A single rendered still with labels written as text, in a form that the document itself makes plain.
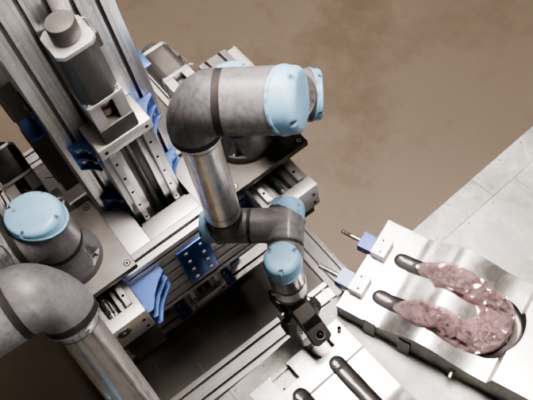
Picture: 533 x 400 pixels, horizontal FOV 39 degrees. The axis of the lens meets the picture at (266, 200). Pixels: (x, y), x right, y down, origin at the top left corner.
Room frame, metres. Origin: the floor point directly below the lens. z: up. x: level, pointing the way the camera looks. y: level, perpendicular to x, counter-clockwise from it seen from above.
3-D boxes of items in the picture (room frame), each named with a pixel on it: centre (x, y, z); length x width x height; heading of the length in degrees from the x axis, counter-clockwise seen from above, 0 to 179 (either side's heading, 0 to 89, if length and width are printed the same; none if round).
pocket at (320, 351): (0.58, -0.03, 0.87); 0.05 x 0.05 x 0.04; 26
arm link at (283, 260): (0.67, 0.00, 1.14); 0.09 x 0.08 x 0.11; 163
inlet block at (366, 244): (0.81, -0.20, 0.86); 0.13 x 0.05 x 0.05; 44
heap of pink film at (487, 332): (0.58, -0.35, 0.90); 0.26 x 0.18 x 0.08; 44
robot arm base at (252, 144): (1.08, 0.01, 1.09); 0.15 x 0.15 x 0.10
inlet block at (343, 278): (0.73, -0.13, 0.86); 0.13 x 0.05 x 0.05; 44
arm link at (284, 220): (0.76, -0.01, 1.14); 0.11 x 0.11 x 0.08; 73
